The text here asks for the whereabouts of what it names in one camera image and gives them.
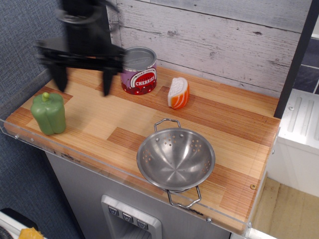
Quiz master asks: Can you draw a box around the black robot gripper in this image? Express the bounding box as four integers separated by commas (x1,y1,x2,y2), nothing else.
36,22,124,96

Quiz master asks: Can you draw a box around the green toy bell pepper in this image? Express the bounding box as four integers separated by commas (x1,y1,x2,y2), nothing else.
30,92,66,135

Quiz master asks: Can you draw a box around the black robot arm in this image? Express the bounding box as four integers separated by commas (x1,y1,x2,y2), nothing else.
36,0,125,95

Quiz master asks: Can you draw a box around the stainless steel colander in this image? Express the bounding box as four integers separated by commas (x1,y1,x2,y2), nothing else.
137,125,215,209

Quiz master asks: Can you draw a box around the purple cherries tin can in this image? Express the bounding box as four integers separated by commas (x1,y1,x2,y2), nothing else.
121,47,157,95

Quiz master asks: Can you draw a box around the toy salmon sushi piece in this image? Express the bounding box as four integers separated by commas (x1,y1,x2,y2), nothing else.
167,77,190,109

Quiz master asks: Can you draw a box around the grey toy fridge cabinet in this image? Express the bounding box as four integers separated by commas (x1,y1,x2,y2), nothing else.
47,153,230,239

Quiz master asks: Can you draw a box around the silver dispenser button panel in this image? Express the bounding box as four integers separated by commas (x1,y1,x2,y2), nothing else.
101,195,162,239

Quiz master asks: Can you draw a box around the yellow object at corner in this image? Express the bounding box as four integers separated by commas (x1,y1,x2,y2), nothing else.
18,228,44,239

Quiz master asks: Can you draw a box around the white toy sink unit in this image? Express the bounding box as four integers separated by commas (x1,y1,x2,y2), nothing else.
266,90,319,196

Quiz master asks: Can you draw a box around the dark grey left post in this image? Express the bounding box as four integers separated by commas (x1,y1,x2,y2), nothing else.
99,0,112,44

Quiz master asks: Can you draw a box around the dark grey post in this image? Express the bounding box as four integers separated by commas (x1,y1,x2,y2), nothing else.
99,0,112,44
274,0,319,119

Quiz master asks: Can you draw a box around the dark grey right post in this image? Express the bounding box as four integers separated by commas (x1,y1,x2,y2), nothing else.
274,0,319,119

